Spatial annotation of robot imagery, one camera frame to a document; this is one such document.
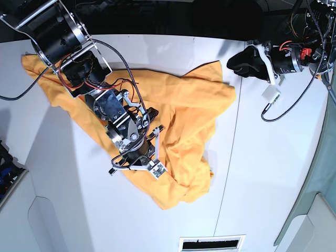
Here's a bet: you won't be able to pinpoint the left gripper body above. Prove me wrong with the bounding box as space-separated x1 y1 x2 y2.
246 41 307 82

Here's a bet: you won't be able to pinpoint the table cable slot grommet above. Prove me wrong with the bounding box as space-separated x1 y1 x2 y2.
178 235 246 252

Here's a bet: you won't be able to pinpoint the braided camera cable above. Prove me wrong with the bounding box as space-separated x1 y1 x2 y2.
261 0 329 123

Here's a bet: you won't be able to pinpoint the orange handled scissors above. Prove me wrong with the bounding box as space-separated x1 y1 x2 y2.
316 72 336 104

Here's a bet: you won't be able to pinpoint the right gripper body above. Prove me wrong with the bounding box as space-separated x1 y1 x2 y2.
109 125 165 175

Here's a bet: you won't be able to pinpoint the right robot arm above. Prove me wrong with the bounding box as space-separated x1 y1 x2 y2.
1 1 166 179

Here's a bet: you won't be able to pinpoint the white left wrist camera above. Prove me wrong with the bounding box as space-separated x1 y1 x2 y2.
262 85 281 104

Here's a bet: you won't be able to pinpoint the blue clutter at left edge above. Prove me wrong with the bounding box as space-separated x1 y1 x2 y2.
1 144 14 200

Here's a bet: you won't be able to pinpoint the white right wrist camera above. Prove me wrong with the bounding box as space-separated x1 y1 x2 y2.
149 160 167 180

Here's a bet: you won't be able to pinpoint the yellow t-shirt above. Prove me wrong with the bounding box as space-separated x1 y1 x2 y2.
38 60 236 210

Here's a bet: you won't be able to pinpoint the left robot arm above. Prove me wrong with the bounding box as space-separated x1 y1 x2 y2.
227 1 335 83

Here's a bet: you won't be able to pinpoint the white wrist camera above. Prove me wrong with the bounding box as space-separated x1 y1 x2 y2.
149 160 167 180
262 85 281 104

